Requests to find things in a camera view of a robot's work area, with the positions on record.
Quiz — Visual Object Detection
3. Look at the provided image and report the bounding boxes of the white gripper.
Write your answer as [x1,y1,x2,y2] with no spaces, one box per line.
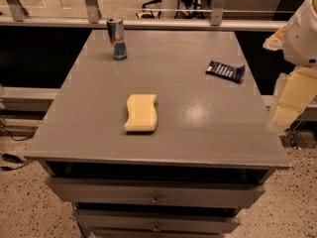
[263,0,317,132]

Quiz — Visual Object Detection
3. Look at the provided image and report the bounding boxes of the redbull can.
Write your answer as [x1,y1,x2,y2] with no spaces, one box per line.
[107,18,128,60]

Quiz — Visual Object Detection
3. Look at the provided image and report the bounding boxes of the yellow sponge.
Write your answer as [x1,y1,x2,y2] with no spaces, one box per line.
[124,94,158,132]

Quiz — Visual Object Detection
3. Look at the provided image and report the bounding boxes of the blue snack packet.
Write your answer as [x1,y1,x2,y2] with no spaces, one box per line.
[206,60,246,83]

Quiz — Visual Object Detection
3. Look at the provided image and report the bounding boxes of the grey drawer cabinet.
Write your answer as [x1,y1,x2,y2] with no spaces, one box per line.
[26,30,289,238]

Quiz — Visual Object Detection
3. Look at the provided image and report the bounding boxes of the top drawer with knob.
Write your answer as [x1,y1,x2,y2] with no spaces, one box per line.
[47,178,264,208]

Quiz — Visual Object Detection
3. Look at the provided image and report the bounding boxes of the drawer with knob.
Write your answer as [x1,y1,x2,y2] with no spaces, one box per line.
[73,209,240,233]
[47,178,264,208]

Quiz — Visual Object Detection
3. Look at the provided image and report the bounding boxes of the metal railing frame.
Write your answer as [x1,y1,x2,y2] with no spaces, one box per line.
[0,0,282,31]

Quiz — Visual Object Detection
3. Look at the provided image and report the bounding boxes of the black cable on floor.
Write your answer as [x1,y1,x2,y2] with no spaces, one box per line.
[0,116,34,172]

